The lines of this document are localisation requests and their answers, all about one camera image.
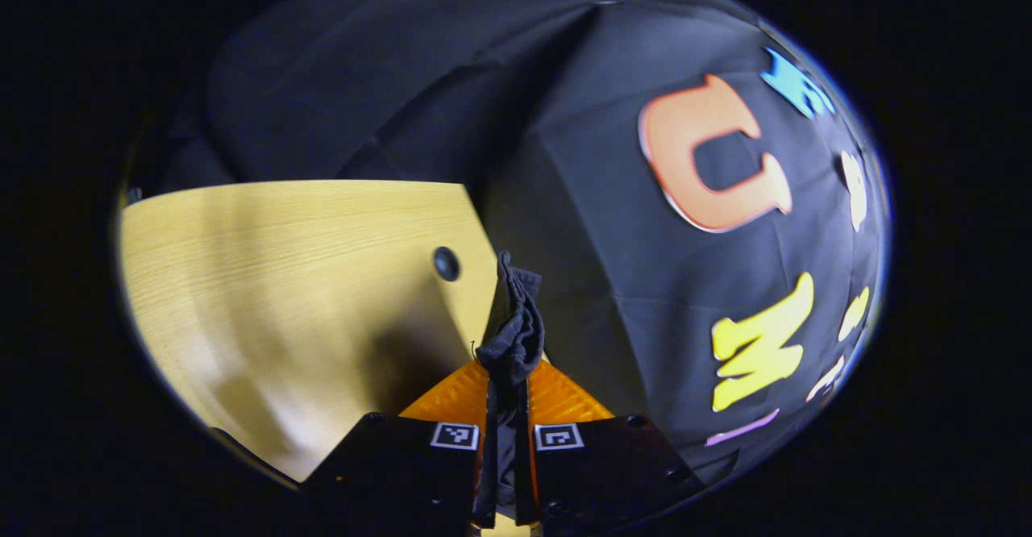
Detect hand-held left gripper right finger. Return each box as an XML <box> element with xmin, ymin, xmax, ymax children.
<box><xmin>516</xmin><ymin>360</ymin><xmax>704</xmax><ymax>535</ymax></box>

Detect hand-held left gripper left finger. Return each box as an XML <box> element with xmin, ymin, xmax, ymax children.
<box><xmin>300</xmin><ymin>360</ymin><xmax>505</xmax><ymax>531</ymax></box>

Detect dark blue jeans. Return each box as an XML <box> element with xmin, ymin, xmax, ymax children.
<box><xmin>474</xmin><ymin>251</ymin><xmax>547</xmax><ymax>522</ymax></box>

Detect black backdrop cloth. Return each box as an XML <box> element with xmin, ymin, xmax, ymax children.
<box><xmin>129</xmin><ymin>0</ymin><xmax>892</xmax><ymax>485</ymax></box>

